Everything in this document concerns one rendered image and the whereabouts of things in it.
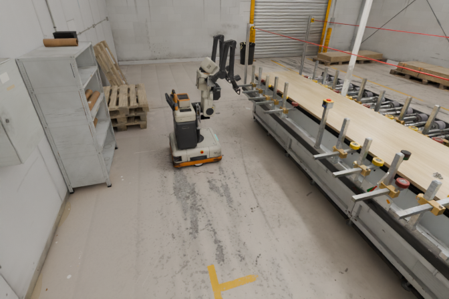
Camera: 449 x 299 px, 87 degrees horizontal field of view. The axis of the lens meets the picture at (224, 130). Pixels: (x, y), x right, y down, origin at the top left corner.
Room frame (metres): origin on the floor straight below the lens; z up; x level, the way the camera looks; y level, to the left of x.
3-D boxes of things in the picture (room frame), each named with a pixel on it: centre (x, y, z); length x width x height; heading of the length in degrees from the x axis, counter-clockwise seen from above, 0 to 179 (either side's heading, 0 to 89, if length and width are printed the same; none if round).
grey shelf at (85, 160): (2.51, 1.71, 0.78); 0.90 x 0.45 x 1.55; 17
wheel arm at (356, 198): (1.23, -1.09, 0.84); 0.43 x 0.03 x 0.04; 107
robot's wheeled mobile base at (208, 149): (2.86, 0.43, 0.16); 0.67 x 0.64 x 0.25; 107
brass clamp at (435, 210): (1.04, -1.26, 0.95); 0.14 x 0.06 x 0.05; 17
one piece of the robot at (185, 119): (2.84, 0.52, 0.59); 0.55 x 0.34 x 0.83; 17
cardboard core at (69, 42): (2.62, 1.75, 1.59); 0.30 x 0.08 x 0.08; 107
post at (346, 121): (1.78, -1.03, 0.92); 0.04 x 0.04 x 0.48; 17
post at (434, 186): (1.07, -1.25, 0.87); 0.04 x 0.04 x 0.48; 17
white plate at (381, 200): (1.33, -1.15, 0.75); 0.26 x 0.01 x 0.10; 17
